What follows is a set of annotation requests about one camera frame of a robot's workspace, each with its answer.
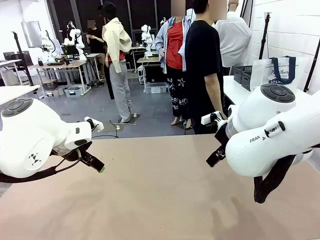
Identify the grey wall board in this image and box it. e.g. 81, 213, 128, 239
20, 20, 44, 49

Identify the clear storage bin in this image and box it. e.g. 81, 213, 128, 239
144, 82, 168, 95

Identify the person in black t-shirt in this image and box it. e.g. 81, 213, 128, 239
184, 0, 226, 135

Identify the black light stand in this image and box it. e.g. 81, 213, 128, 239
258, 11, 274, 60

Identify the grey storage bin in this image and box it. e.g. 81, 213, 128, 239
64, 85, 85, 98

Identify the white side table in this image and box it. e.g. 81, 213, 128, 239
222, 74, 320, 107

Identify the translucent navy-handled shopping bag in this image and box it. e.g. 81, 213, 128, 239
249, 56, 309, 94

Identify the small wooden background table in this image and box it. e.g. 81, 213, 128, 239
136, 56, 161, 94

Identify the black tripod with thin pole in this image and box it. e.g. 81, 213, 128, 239
10, 30, 35, 87

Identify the person's right forearm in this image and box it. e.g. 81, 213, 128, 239
203, 73, 227, 117

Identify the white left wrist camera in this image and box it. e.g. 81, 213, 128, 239
83, 116, 105, 133

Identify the black storage crate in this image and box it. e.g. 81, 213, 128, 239
40, 79, 60, 92

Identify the metal mannequin base plate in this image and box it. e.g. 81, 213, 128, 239
99, 113, 141, 133

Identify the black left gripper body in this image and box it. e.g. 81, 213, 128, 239
51, 141, 93, 162

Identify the background person in black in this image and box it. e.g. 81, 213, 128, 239
85, 19, 108, 81

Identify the wooden background workbench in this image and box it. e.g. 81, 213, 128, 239
27, 53, 101, 94

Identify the mannequin with blue shirt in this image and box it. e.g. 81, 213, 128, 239
154, 8, 196, 130

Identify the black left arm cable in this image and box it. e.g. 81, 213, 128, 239
0, 148, 83, 184

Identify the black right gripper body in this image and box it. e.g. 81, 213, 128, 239
214, 119, 230, 151

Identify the black slanted stand leg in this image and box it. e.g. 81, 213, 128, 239
302, 37, 320, 94

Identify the mannequin with cream jacket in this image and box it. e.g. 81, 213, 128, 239
96, 1, 134, 124

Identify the white desk with round leg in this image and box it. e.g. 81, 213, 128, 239
0, 84, 42, 106

